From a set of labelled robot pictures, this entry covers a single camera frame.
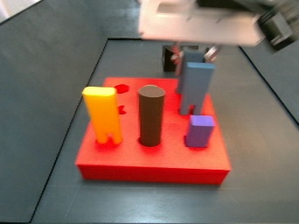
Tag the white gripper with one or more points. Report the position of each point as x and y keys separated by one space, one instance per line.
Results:
x=179 y=20

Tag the light blue notched block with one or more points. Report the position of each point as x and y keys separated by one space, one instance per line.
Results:
x=195 y=96

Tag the brown cylinder peg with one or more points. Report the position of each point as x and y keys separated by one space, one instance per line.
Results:
x=151 y=110

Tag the black curved stand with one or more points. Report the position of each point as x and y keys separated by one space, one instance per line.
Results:
x=168 y=64

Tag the purple square block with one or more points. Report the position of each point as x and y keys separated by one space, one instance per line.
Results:
x=199 y=130

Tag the blue arch block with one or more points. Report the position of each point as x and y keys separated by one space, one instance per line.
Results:
x=187 y=69

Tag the red foam shape board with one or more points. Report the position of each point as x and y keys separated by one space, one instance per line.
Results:
x=170 y=162

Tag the yellow notched block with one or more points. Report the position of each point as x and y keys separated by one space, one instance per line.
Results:
x=101 y=103

